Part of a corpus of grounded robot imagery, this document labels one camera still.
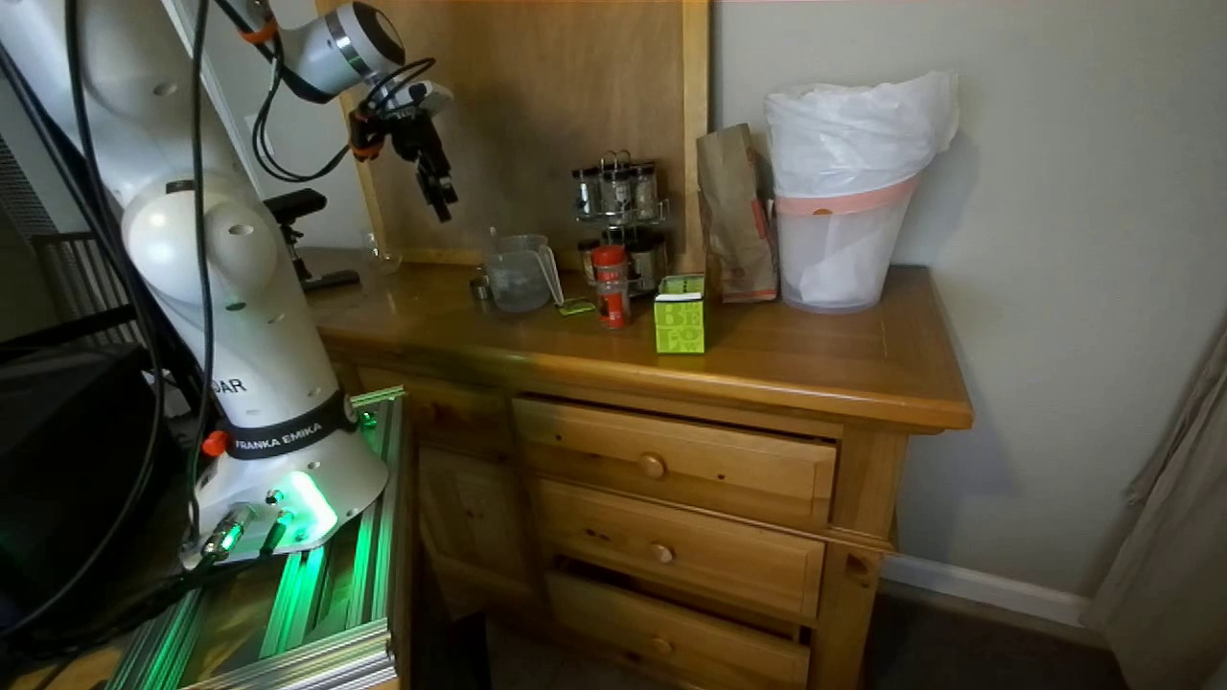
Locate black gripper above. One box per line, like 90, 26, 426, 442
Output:
349, 82, 462, 224

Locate clear plastic measuring pitcher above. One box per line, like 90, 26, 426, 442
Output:
472, 229, 569, 320

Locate wooden back board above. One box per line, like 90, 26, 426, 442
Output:
340, 0, 712, 279

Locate metal spice rack with jars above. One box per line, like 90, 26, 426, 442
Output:
569, 155, 676, 298

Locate red-lidded spice jar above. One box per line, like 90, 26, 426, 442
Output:
587, 240, 636, 334

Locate small green box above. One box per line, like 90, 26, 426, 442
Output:
653, 271, 708, 362

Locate brown paper bag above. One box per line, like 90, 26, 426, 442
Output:
693, 118, 784, 306

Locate dark slatted railing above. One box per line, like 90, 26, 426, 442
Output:
26, 228, 157, 358

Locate wide wooden drawer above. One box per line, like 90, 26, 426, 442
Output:
533, 474, 830, 625
543, 568, 818, 690
512, 394, 841, 534

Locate wooden dresser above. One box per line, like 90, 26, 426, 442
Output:
302, 247, 977, 690

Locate white bin with plastic liner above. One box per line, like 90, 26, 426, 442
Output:
762, 69, 968, 316

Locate black monitor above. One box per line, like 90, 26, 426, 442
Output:
0, 340, 197, 645

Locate white baseboard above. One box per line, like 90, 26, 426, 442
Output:
877, 550, 1105, 645

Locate beige curtain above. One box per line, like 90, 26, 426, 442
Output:
1084, 320, 1227, 690

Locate black camera stand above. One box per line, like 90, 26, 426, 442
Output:
261, 184, 363, 298

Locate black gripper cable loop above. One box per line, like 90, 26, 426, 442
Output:
247, 53, 440, 184

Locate long black arm cable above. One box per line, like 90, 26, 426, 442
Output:
0, 0, 221, 645

